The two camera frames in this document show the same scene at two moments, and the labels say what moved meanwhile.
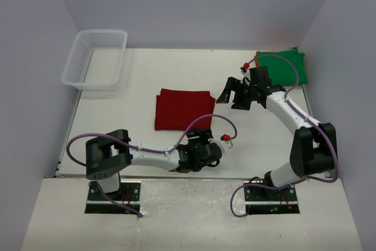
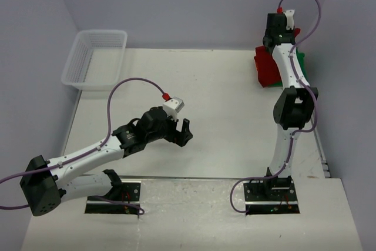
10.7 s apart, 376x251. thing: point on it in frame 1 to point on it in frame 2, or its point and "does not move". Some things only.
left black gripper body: x=198 y=141 to x=168 y=131
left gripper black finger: x=199 y=133 to x=185 y=136
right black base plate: x=264 y=200 does not move
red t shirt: x=175 y=109 to x=268 y=72
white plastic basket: x=96 y=60 does not move
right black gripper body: x=253 y=89 to x=290 y=32
